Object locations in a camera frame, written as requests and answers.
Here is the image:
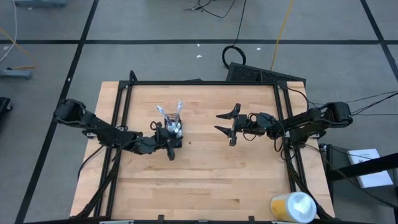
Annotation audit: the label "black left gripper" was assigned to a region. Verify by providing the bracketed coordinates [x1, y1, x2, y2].
[154, 121, 183, 162]

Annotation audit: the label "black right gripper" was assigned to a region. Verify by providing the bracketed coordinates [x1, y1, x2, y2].
[214, 103, 258, 147]

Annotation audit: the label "black perforated box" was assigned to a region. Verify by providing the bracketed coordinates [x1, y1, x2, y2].
[226, 62, 307, 84]

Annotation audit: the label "white yellow wipes canister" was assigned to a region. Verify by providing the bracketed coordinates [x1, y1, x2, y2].
[269, 191, 317, 223]

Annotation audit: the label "black diagonal stand bar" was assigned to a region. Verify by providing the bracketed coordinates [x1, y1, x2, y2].
[328, 152, 398, 182]

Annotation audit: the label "white booklet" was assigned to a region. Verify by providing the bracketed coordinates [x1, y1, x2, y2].
[346, 148, 394, 189]

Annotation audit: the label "grey floor foot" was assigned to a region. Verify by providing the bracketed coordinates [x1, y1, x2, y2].
[0, 68, 32, 80]
[12, 0, 68, 9]

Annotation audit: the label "black wire caddy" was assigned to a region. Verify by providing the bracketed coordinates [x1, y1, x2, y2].
[164, 113, 183, 149]

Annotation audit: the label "black hanging cable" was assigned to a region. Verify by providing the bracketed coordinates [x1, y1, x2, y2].
[221, 0, 248, 70]

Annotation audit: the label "yellow hanging cable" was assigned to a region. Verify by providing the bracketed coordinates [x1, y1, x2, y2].
[269, 0, 295, 72]

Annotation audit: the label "orange floor cable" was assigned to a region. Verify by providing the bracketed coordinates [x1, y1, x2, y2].
[0, 27, 37, 71]

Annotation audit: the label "white floor cable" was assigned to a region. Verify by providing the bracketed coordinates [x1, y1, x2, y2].
[0, 0, 18, 63]

